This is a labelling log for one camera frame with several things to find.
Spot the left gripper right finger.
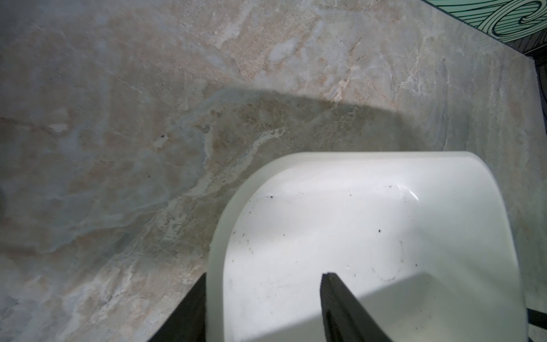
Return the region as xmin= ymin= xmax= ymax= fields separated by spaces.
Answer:
xmin=320 ymin=273 xmax=391 ymax=342

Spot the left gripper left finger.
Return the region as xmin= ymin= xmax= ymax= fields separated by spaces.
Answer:
xmin=148 ymin=273 xmax=207 ymax=342

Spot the white storage box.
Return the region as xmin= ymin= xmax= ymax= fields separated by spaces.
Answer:
xmin=207 ymin=152 xmax=528 ymax=341

